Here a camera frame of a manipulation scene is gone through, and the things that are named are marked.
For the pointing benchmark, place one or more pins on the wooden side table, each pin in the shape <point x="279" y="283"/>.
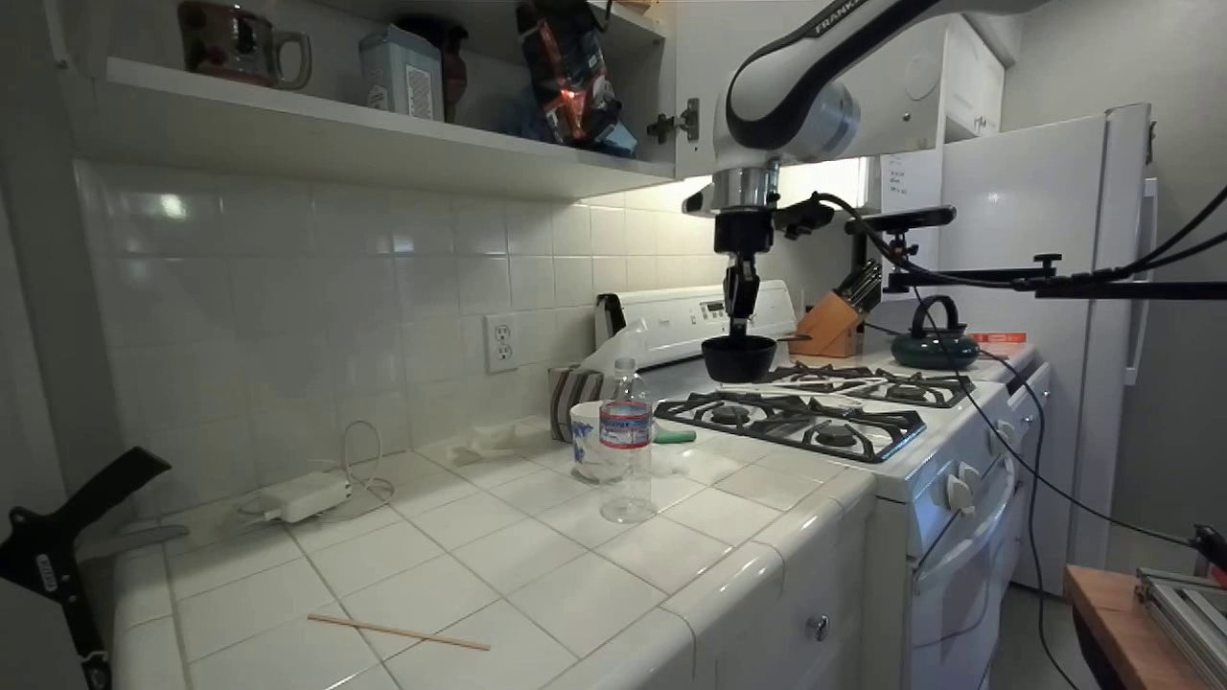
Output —
<point x="1125" y="636"/>

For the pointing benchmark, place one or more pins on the white power adapter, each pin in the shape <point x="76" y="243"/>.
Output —
<point x="299" y="496"/>

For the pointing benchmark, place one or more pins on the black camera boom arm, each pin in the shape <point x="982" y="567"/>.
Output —
<point x="887" y="234"/>

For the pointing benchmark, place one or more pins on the white refrigerator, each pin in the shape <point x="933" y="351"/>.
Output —
<point x="1083" y="191"/>

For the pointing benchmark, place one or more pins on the white gas stove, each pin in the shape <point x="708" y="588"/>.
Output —
<point x="950" y="502"/>

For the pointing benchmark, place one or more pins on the blue white box on shelf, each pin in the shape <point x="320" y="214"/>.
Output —
<point x="402" y="75"/>

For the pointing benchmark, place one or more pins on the small black pot with handle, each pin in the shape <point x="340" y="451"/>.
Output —
<point x="738" y="356"/>

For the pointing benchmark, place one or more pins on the wooden knife block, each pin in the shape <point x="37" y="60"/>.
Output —
<point x="831" y="327"/>

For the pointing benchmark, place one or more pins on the white wall power outlet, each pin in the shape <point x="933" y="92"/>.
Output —
<point x="499" y="342"/>

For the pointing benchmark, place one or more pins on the rear black stove grate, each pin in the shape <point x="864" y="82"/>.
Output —
<point x="878" y="384"/>

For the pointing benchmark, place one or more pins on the wooden stick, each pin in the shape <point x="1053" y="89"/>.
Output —
<point x="405" y="634"/>

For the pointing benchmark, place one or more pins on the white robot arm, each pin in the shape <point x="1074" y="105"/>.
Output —
<point x="788" y="101"/>

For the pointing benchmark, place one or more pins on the white wall shelf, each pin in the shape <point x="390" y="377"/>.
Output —
<point x="168" y="115"/>

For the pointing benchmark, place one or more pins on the dark green kettle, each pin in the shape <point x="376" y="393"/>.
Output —
<point x="933" y="338"/>

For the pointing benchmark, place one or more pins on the brown ceramic mug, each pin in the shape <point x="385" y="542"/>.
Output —
<point x="226" y="39"/>

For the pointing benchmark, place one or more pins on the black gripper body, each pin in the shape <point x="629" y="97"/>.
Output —
<point x="740" y="234"/>

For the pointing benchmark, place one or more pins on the colourful snack bag on shelf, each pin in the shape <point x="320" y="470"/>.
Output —
<point x="569" y="97"/>

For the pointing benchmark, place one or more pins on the black stove grate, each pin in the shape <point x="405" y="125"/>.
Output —
<point x="799" y="421"/>
<point x="878" y="384"/>

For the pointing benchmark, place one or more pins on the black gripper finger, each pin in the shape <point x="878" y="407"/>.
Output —
<point x="749" y="287"/>
<point x="735" y="295"/>

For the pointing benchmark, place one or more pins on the dark jar on shelf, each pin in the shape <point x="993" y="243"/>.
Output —
<point x="446" y="37"/>

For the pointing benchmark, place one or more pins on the clear plastic water bottle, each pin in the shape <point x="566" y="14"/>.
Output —
<point x="625" y="443"/>

